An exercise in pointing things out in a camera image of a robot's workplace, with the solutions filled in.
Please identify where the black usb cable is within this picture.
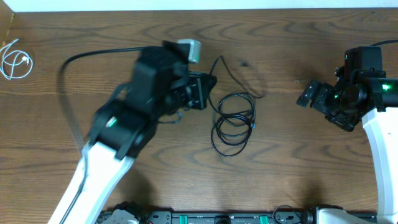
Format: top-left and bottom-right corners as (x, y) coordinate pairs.
(207, 55), (268, 157)

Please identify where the white usb cable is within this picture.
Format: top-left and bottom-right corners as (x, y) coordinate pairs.
(0, 38), (34, 80)

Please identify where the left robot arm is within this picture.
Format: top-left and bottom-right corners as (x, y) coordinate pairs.
(50, 40), (216, 223)

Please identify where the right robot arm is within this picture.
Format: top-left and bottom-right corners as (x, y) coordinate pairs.
(296, 44), (397, 223)

